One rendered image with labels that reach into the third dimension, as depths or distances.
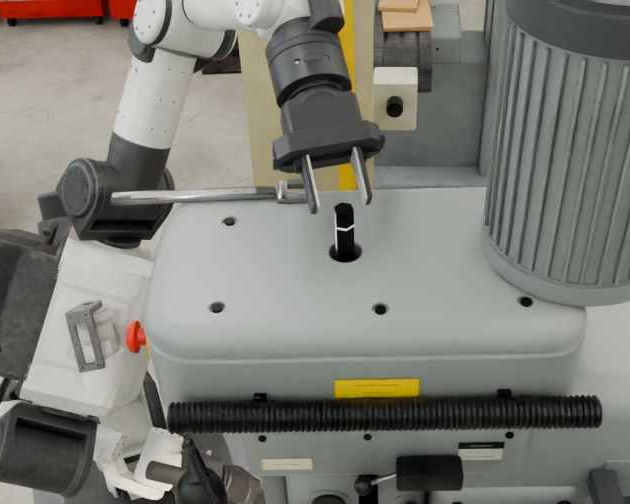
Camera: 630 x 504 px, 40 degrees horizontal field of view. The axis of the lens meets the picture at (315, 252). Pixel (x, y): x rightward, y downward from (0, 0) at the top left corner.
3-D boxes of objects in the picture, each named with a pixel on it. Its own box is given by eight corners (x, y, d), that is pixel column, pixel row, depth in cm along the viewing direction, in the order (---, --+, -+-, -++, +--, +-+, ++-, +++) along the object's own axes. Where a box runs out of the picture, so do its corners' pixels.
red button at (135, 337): (127, 360, 104) (120, 337, 102) (133, 336, 108) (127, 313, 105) (154, 359, 104) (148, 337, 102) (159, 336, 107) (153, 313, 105)
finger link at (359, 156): (366, 196, 92) (352, 145, 94) (362, 208, 95) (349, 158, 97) (380, 194, 92) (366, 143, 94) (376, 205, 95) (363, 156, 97)
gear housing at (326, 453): (247, 483, 103) (239, 432, 97) (260, 337, 122) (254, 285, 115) (527, 480, 102) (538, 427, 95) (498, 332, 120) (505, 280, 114)
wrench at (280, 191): (109, 211, 103) (107, 205, 102) (114, 191, 106) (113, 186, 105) (311, 202, 102) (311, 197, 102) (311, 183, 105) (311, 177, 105)
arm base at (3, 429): (-34, 476, 133) (-14, 482, 124) (-8, 395, 137) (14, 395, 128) (58, 494, 141) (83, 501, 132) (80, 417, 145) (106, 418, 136)
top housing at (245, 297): (154, 438, 96) (128, 340, 86) (185, 282, 116) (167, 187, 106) (576, 432, 94) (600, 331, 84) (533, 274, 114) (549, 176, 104)
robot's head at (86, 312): (90, 358, 126) (70, 374, 119) (75, 302, 125) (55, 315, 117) (130, 351, 125) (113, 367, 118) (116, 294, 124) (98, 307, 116)
